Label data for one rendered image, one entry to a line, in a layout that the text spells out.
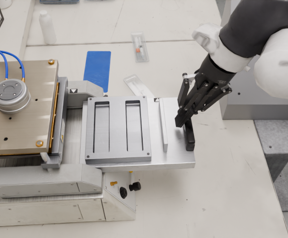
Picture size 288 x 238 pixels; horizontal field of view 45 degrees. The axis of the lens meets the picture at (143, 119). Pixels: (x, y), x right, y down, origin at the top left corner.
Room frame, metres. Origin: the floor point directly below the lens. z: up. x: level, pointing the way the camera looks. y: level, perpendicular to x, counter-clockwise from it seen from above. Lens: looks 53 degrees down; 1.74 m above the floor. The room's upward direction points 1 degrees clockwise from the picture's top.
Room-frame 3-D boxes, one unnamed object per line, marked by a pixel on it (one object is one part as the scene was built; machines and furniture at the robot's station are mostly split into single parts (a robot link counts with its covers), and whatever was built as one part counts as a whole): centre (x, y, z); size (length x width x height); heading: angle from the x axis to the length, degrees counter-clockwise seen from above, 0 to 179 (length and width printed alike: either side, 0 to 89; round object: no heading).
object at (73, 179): (0.39, 0.23, 0.97); 0.25 x 0.05 x 0.07; 94
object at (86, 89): (0.66, 0.24, 0.97); 0.26 x 0.05 x 0.07; 94
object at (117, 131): (0.54, 0.07, 0.98); 0.20 x 0.17 x 0.03; 4
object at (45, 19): (1.15, 0.40, 0.82); 0.05 x 0.05 x 0.14
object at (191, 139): (0.55, -0.12, 0.99); 0.15 x 0.02 x 0.04; 4
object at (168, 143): (0.54, 0.02, 0.97); 0.30 x 0.22 x 0.08; 94
